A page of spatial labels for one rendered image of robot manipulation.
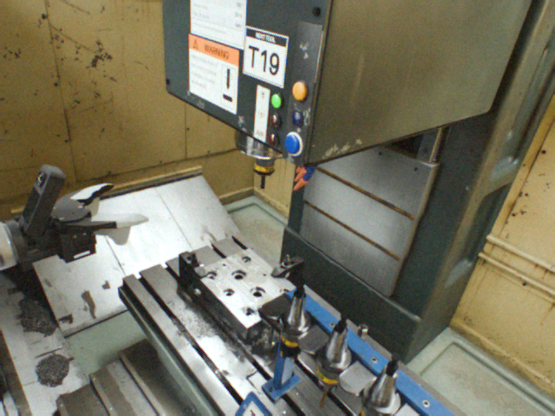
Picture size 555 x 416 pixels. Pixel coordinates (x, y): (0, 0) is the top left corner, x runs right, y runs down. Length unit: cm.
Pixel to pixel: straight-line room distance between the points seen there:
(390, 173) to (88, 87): 123
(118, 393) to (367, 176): 102
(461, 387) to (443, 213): 74
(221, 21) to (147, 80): 122
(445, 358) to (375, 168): 88
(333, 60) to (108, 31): 136
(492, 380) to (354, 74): 147
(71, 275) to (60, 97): 70
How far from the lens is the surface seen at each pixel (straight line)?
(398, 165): 127
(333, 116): 61
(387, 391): 75
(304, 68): 58
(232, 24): 71
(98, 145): 192
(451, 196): 126
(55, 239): 77
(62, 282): 180
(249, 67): 68
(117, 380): 142
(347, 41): 59
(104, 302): 176
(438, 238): 133
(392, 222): 135
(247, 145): 93
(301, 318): 84
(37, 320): 176
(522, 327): 178
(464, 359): 188
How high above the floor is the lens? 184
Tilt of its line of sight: 30 degrees down
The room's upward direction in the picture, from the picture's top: 7 degrees clockwise
